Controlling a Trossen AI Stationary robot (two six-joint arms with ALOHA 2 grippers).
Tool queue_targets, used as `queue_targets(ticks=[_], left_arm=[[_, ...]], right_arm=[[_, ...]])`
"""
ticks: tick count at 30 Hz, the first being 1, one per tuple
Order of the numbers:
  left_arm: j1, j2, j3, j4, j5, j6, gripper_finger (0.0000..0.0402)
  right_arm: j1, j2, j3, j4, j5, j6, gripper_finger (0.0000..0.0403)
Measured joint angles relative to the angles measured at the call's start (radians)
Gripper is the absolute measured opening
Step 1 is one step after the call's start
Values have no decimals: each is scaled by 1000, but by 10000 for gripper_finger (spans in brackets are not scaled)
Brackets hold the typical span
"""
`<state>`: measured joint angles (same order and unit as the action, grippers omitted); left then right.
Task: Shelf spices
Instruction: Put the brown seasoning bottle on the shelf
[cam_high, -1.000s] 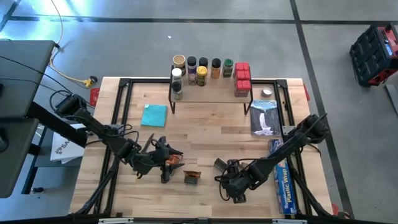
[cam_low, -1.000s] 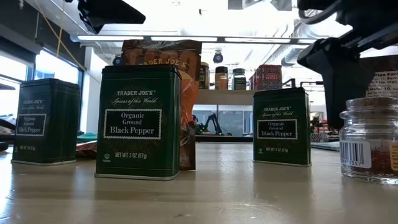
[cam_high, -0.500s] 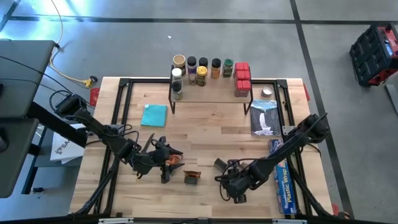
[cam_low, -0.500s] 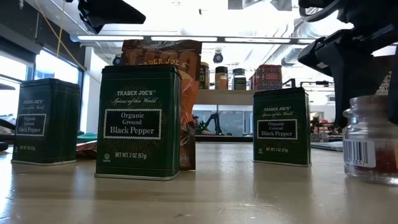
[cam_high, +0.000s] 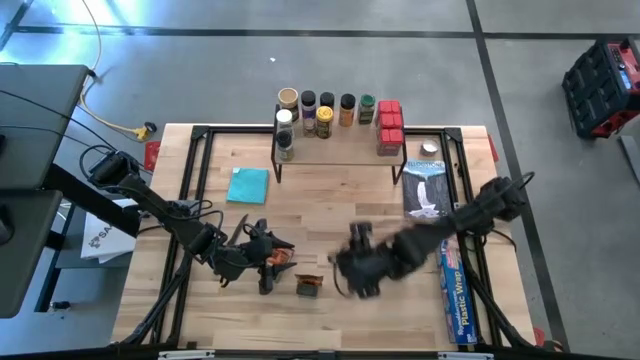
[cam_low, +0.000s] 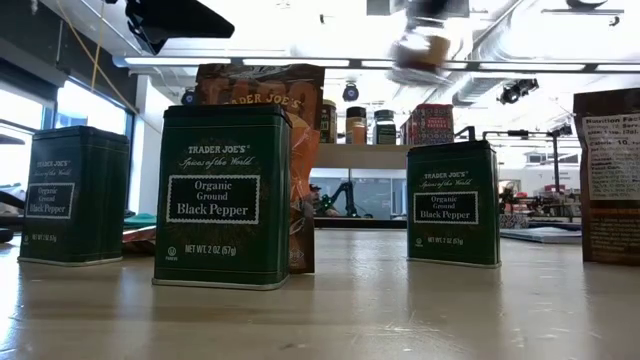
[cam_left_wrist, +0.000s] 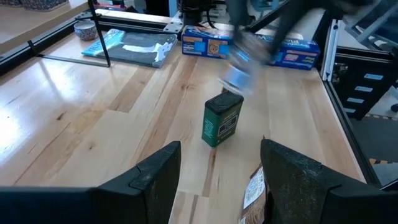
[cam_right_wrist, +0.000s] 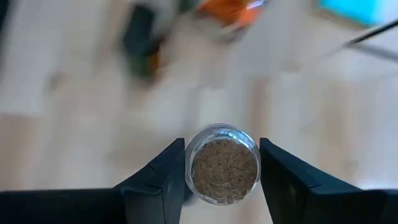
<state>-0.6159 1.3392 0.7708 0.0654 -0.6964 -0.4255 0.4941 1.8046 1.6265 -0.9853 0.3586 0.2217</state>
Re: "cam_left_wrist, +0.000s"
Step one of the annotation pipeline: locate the wooden shelf riser black frame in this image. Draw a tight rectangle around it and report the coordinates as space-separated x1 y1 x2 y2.
0 0 112 68

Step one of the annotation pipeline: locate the orange taco mix packet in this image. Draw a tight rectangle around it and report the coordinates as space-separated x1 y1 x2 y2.
238 163 271 224

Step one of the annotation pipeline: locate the silver aluminium post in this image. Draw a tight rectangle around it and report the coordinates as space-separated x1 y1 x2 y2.
320 18 339 82

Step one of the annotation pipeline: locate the red clamp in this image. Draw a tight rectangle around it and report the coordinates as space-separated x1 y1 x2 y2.
92 2 126 12

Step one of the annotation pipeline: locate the blue plastic wrap box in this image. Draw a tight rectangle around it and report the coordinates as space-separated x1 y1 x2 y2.
181 24 321 71

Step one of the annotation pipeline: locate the brown seasoning packet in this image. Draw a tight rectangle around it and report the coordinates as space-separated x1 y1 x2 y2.
217 30 271 96

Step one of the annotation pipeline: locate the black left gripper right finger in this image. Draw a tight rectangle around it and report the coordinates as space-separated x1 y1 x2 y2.
260 139 398 224

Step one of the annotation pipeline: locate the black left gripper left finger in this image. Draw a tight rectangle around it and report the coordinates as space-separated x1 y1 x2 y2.
0 141 182 224

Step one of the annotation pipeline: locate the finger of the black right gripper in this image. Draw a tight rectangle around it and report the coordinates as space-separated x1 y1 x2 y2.
229 0 251 42
269 4 304 55

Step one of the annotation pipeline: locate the green black pepper tin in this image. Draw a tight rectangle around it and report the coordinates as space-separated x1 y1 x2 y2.
201 90 245 149

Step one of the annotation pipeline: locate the small ceramic bowl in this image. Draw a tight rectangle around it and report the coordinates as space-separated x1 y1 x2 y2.
73 20 99 41

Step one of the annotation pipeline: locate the silver arm base bracket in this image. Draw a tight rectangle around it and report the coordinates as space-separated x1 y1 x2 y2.
163 11 185 34

